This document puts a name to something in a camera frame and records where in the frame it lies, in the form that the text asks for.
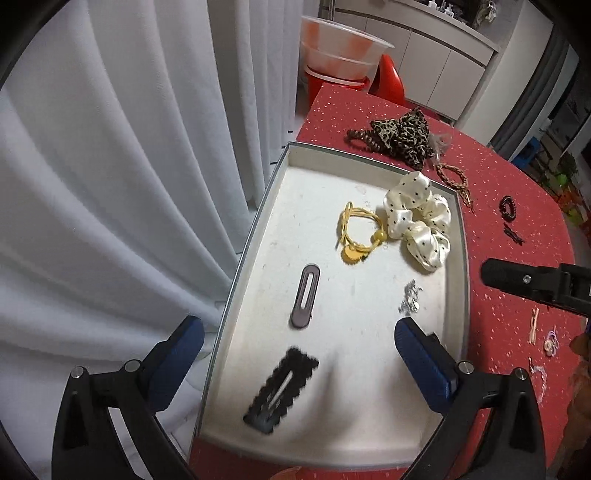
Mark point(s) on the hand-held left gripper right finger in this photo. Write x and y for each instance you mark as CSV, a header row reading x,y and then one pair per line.
x,y
422,364

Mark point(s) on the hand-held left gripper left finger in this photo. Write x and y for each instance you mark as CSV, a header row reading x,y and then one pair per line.
x,y
178,364

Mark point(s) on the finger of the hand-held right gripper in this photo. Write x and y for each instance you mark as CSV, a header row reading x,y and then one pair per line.
x,y
512,277

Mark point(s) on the white shallow tray box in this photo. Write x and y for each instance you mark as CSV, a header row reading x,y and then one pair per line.
x,y
360,364

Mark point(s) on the small silver hair clip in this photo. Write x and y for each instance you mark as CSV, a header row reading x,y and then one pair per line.
x,y
410,300

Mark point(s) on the cream polka dot scrunchie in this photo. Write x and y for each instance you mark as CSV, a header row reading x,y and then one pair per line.
x,y
415,217

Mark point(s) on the black scalloped hair clip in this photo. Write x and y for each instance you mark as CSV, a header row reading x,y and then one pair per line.
x,y
295,364

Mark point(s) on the brown oblong hair clip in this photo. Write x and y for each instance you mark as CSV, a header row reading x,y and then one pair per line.
x,y
302,318

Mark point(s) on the small black bow clip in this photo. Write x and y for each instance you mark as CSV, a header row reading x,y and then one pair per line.
x,y
512,234

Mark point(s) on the beige bow hair clip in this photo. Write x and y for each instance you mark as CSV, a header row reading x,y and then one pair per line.
x,y
534,325

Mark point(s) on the red speckled tablecloth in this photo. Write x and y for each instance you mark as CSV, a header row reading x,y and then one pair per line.
x,y
498,184

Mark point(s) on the clear hair clip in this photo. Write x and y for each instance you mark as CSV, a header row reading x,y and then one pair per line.
x,y
540,374

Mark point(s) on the green potted plant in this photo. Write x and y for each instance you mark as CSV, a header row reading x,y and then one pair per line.
x,y
565,168

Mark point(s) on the blue plastic stool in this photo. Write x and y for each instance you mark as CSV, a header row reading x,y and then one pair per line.
x,y
526,152

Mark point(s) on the clear small hair claw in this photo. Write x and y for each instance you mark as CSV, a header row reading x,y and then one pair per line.
x,y
442,144

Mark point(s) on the leopard print scrunchie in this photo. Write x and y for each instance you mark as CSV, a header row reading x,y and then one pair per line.
x,y
406,134

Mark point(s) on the white curtain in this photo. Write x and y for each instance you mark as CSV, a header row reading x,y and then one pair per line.
x,y
115,184

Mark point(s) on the red plastic chair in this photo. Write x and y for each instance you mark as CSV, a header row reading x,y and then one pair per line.
x,y
390,81

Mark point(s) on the white cabinet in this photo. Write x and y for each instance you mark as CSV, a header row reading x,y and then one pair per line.
x,y
429,60

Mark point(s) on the red bucket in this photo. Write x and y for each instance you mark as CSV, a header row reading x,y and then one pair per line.
x,y
330,83

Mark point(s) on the translucent orange white basin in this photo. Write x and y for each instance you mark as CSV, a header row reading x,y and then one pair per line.
x,y
341,50

